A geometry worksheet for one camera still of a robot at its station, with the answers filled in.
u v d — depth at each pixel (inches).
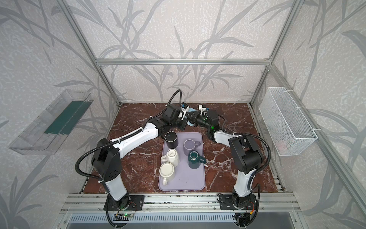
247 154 19.8
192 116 30.9
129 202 28.4
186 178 32.0
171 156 31.1
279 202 29.5
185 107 29.7
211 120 27.4
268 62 36.9
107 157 18.2
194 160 30.9
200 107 34.1
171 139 34.2
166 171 30.4
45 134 24.9
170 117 25.7
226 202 28.6
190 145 34.1
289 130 24.2
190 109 34.1
